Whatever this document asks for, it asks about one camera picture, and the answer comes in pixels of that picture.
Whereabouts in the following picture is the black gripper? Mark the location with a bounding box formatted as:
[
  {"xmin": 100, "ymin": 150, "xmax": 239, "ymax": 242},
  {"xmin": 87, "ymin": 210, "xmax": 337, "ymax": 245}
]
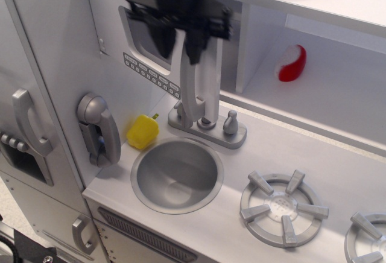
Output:
[{"xmin": 126, "ymin": 0, "xmax": 232, "ymax": 65}]

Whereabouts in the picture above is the white toy microwave door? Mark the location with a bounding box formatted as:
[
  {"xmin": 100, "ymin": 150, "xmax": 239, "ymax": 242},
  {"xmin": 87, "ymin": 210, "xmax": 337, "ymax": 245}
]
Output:
[{"xmin": 81, "ymin": 0, "xmax": 223, "ymax": 125}]

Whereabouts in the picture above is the grey microwave door handle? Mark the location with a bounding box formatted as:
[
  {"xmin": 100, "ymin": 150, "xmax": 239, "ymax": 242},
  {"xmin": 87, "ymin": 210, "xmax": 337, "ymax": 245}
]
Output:
[{"xmin": 180, "ymin": 39, "xmax": 205, "ymax": 122}]

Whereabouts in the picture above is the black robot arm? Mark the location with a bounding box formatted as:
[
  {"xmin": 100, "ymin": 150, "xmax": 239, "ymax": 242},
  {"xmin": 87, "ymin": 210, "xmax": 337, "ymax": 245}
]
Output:
[{"xmin": 125, "ymin": 0, "xmax": 233, "ymax": 65}]

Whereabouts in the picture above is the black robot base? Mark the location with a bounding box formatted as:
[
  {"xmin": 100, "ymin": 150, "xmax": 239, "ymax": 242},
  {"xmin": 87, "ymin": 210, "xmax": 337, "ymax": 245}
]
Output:
[{"xmin": 1, "ymin": 217, "xmax": 62, "ymax": 262}]

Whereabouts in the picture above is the yellow toy bell pepper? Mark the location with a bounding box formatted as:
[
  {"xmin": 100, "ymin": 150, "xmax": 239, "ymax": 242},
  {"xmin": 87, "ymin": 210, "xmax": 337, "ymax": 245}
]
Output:
[{"xmin": 126, "ymin": 113, "xmax": 159, "ymax": 150}]

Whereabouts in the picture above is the grey toy faucet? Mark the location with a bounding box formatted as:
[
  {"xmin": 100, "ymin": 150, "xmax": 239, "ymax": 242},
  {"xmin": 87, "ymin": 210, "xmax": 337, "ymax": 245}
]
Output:
[{"xmin": 168, "ymin": 102, "xmax": 247, "ymax": 150}]

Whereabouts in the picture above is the red white toy apple slice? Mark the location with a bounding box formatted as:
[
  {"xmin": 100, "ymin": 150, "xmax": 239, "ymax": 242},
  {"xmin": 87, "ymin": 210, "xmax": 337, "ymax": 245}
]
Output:
[{"xmin": 274, "ymin": 45, "xmax": 307, "ymax": 82}]

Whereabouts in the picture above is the round silver sink bowl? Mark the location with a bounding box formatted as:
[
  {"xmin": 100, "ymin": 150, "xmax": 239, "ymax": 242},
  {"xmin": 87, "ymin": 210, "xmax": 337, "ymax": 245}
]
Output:
[{"xmin": 130, "ymin": 138, "xmax": 224, "ymax": 215}]

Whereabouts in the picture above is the grey oven vent panel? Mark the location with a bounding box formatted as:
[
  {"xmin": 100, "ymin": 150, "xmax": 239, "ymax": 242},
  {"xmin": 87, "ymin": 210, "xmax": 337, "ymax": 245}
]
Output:
[{"xmin": 98, "ymin": 208, "xmax": 197, "ymax": 262}]

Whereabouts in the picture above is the grey toy stove burner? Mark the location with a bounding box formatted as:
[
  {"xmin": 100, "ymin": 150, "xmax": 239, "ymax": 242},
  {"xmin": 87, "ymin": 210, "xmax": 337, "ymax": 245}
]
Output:
[{"xmin": 239, "ymin": 170, "xmax": 329, "ymax": 249}]

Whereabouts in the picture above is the grey fridge ice dispenser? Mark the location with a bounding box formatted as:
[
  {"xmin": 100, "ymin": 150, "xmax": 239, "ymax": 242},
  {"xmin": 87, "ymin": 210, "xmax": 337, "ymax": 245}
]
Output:
[{"xmin": 1, "ymin": 130, "xmax": 54, "ymax": 186}]

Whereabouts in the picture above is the grey toy wall phone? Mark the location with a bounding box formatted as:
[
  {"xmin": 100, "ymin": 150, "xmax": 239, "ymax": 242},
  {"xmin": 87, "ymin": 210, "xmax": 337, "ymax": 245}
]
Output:
[{"xmin": 77, "ymin": 92, "xmax": 121, "ymax": 168}]

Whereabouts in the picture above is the grey fridge door handle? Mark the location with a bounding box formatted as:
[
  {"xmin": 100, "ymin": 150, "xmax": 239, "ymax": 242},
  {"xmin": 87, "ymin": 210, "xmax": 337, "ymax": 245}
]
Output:
[{"xmin": 12, "ymin": 89, "xmax": 52, "ymax": 157}]

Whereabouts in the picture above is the grey lower fridge handle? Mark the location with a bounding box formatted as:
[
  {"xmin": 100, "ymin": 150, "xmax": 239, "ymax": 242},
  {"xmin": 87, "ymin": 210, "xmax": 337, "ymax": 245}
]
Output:
[{"xmin": 72, "ymin": 215, "xmax": 97, "ymax": 255}]

